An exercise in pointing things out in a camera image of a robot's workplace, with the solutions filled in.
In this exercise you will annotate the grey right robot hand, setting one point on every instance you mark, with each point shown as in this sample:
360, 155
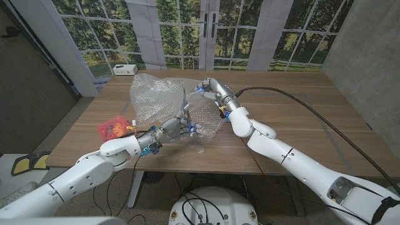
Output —
223, 92

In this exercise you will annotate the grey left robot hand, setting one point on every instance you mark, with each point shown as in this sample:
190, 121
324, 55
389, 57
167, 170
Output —
170, 131

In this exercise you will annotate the clear bubble wrap sheet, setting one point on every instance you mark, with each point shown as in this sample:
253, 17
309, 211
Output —
156, 97

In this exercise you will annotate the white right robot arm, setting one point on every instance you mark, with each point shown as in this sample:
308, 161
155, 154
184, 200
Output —
297, 162

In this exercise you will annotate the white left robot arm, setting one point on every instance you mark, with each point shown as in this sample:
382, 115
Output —
78, 178

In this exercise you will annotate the red plastic package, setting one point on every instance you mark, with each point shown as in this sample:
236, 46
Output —
109, 129

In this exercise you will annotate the white table leg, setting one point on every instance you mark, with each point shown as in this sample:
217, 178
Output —
136, 189
296, 197

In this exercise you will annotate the small white box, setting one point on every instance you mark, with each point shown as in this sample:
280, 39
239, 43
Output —
125, 69

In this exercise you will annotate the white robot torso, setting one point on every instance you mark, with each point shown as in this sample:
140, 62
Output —
215, 200

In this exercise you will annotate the yellow black foot pedal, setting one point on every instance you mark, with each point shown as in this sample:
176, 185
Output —
22, 165
42, 161

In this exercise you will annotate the white shoe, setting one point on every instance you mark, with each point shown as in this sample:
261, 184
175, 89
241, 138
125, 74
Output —
12, 197

